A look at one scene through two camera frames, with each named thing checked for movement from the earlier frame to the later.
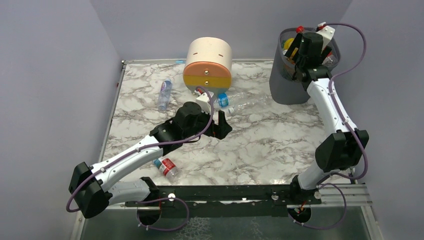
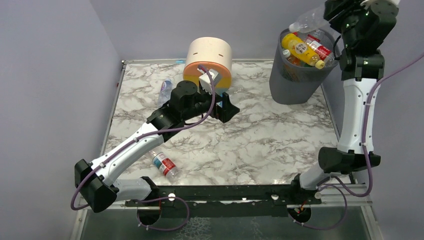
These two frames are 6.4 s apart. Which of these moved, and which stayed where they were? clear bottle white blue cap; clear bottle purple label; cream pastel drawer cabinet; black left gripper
Moved: clear bottle white blue cap; black left gripper
Stayed: cream pastel drawer cabinet; clear bottle purple label
